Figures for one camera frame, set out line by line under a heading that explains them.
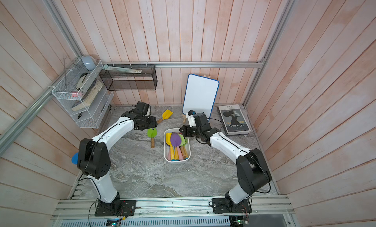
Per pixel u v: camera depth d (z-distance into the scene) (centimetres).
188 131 76
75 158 70
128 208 73
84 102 77
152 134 102
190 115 78
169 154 90
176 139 95
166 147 93
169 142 94
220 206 73
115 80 103
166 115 113
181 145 93
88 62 82
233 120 107
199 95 90
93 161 50
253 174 45
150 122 84
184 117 105
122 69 90
